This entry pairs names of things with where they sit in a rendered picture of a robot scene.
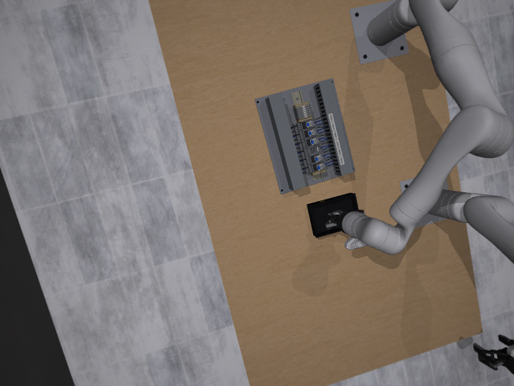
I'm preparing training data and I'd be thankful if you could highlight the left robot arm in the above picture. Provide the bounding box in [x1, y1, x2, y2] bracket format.
[427, 189, 514, 264]

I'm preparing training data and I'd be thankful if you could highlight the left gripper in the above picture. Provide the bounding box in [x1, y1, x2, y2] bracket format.
[473, 334, 514, 374]

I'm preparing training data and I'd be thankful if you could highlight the grey relay panel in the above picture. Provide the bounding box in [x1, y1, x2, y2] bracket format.
[255, 78, 355, 194]

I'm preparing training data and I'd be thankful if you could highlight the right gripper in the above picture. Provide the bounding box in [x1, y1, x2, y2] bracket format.
[324, 210, 365, 234]

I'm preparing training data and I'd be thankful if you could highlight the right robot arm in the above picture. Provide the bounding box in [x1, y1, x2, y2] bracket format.
[342, 0, 514, 255]

